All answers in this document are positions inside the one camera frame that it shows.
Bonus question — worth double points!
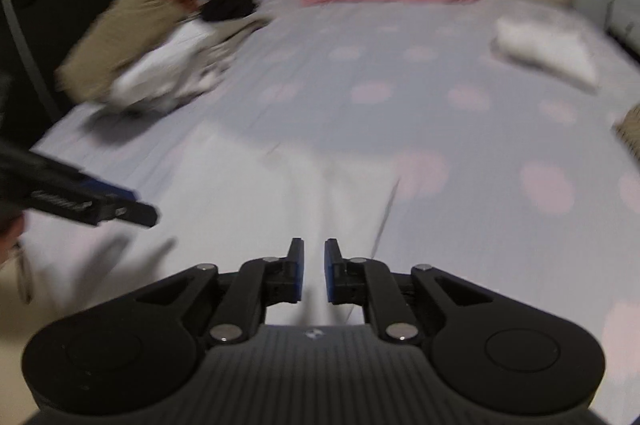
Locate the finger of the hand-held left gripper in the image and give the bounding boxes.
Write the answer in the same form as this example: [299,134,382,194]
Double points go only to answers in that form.
[30,185,160,228]
[30,152,139,207]

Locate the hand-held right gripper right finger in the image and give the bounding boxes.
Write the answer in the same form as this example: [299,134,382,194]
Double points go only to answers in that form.
[324,237,496,346]

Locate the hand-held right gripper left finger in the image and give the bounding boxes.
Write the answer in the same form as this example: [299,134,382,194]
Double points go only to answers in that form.
[137,237,306,346]

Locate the cream white t-shirt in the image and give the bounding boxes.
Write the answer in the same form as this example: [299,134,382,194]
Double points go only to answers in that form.
[170,125,401,328]

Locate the crumpled white clothes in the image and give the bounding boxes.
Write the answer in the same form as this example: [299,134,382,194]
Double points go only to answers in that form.
[107,22,273,116]

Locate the person's left hand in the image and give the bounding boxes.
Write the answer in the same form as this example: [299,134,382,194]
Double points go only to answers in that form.
[0,212,25,263]

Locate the tan crumpled garment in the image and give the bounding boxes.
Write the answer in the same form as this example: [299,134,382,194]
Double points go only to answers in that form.
[55,0,201,103]

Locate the polka dot bed sheet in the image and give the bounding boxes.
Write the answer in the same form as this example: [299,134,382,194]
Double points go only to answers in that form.
[22,0,640,406]

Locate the black cloth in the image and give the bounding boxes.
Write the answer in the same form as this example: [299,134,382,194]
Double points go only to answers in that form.
[200,0,258,23]

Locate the folded white crinkled cloth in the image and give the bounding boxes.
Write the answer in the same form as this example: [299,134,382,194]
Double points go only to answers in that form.
[492,18,601,93]

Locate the brown ribbed cloth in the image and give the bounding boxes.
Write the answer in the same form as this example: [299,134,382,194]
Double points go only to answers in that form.
[612,102,640,161]

